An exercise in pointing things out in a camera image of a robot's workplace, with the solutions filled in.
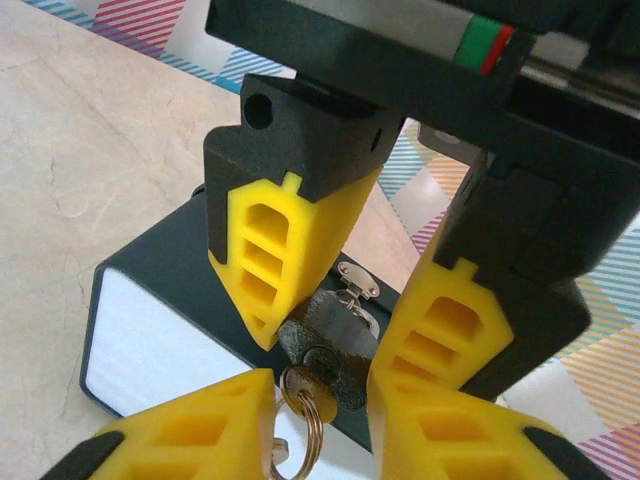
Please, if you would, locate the dark blue book-shaped box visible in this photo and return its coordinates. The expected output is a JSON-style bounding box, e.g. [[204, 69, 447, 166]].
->
[[79, 182, 396, 454]]

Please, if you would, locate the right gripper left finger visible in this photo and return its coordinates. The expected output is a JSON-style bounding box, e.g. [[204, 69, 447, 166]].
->
[[42, 368, 279, 480]]

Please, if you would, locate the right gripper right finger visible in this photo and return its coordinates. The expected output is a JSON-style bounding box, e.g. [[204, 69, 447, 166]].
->
[[367, 372, 606, 480]]

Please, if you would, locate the black padlock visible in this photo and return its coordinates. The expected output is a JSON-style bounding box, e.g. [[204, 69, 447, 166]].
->
[[277, 292, 386, 414]]

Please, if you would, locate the silver key ring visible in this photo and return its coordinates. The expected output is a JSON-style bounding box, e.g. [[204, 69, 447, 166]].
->
[[269, 387, 326, 480]]

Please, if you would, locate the brass key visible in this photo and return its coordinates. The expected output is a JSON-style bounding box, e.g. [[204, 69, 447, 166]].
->
[[280, 363, 339, 424]]

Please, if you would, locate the silver box hasp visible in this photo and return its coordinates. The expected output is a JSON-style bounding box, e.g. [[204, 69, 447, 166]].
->
[[335, 260, 382, 301]]

